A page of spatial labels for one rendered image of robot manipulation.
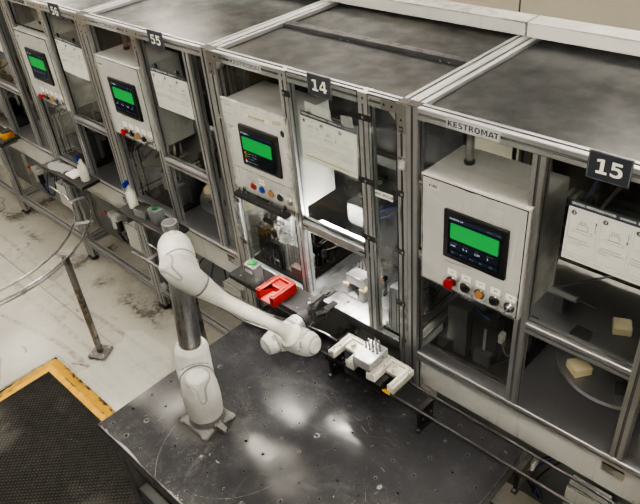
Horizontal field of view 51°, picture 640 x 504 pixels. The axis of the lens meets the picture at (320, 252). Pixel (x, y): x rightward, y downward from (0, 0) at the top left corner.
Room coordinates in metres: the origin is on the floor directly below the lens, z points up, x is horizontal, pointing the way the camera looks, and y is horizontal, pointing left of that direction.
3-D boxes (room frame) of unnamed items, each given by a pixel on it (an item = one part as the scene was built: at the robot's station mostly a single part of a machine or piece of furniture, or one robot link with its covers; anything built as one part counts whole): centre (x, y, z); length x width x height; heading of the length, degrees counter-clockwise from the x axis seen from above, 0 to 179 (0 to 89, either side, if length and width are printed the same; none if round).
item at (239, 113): (2.77, 0.15, 1.60); 0.42 x 0.29 x 0.46; 43
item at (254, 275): (2.67, 0.33, 0.97); 0.08 x 0.08 x 0.12; 43
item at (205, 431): (1.99, 0.55, 0.71); 0.22 x 0.18 x 0.06; 43
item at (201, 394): (2.02, 0.57, 0.85); 0.18 x 0.16 x 0.22; 15
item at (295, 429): (1.86, 0.17, 0.66); 1.50 x 1.06 x 0.04; 43
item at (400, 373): (2.07, -0.17, 0.84); 0.36 x 0.14 x 0.10; 43
